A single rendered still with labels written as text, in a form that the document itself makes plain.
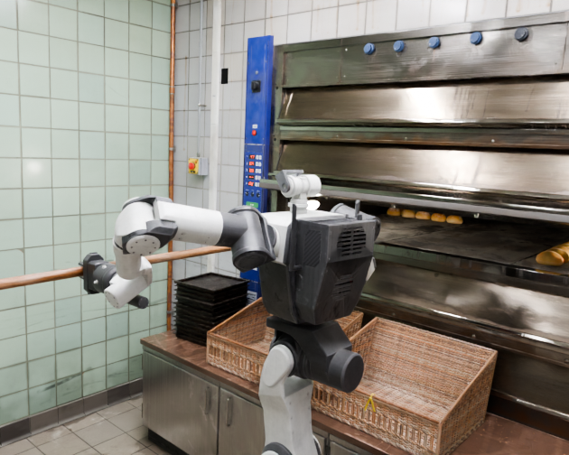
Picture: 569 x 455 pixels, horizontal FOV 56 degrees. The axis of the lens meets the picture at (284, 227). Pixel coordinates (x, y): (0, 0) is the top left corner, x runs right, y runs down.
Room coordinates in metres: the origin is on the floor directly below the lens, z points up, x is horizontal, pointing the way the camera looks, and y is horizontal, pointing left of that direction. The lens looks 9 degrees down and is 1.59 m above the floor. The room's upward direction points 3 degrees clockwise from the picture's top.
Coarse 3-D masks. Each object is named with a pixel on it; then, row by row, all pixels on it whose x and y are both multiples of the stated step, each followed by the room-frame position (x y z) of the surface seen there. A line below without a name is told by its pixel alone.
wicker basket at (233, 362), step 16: (256, 304) 2.60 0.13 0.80; (224, 320) 2.44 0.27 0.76; (240, 320) 2.52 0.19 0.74; (256, 320) 2.60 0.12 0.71; (336, 320) 2.43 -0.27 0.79; (352, 320) 2.31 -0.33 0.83; (208, 336) 2.34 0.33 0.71; (224, 336) 2.43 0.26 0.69; (240, 336) 2.52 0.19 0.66; (256, 336) 2.61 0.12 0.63; (208, 352) 2.35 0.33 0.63; (224, 352) 2.28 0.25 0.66; (240, 352) 2.22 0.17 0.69; (256, 352) 2.15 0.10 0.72; (224, 368) 2.28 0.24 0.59; (240, 368) 2.21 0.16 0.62; (256, 368) 2.30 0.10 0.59
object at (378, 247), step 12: (384, 252) 2.34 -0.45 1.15; (396, 252) 2.30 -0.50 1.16; (408, 252) 2.26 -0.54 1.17; (420, 252) 2.23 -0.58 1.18; (432, 252) 2.21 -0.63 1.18; (444, 264) 2.15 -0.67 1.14; (456, 264) 2.12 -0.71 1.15; (468, 264) 2.09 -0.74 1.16; (480, 264) 2.06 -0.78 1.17; (492, 264) 2.03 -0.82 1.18; (504, 264) 2.04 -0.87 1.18; (516, 276) 1.97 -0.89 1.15; (528, 276) 1.94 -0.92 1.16; (540, 276) 1.91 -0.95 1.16; (552, 276) 1.88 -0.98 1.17; (564, 276) 1.86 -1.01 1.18
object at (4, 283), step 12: (180, 252) 1.84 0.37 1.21; (192, 252) 1.88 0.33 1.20; (204, 252) 1.92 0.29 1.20; (216, 252) 1.97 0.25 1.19; (24, 276) 1.43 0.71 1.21; (36, 276) 1.45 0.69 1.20; (48, 276) 1.47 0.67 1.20; (60, 276) 1.50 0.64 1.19; (72, 276) 1.53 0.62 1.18; (0, 288) 1.37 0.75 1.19
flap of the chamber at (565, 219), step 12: (324, 192) 2.38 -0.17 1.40; (336, 192) 2.34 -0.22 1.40; (348, 192) 2.30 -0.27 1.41; (396, 204) 2.25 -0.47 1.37; (408, 204) 2.11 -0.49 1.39; (420, 204) 2.08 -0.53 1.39; (432, 204) 2.05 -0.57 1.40; (444, 204) 2.01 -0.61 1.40; (456, 204) 1.98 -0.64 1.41; (492, 216) 2.03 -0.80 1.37; (504, 216) 1.90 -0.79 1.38; (516, 216) 1.84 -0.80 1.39; (528, 216) 1.81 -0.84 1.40; (540, 216) 1.79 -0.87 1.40; (552, 216) 1.77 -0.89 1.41; (564, 216) 1.74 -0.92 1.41
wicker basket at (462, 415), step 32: (384, 320) 2.28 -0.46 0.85; (384, 352) 2.24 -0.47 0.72; (416, 352) 2.15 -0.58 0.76; (480, 352) 1.99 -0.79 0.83; (320, 384) 1.94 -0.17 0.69; (384, 384) 2.19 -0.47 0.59; (416, 384) 2.10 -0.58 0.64; (448, 384) 2.03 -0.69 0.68; (480, 384) 1.85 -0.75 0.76; (352, 416) 1.83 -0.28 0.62; (384, 416) 1.74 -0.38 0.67; (416, 416) 1.66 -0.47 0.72; (448, 416) 1.65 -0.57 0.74; (480, 416) 1.88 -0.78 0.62; (416, 448) 1.66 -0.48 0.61; (448, 448) 1.67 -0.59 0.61
